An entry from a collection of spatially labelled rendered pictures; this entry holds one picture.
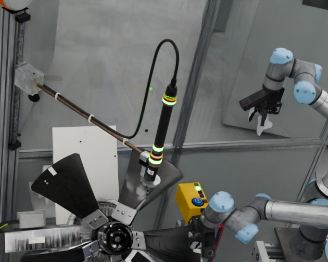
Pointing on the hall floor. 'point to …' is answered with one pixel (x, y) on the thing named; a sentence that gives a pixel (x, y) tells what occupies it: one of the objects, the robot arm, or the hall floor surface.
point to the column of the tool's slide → (7, 125)
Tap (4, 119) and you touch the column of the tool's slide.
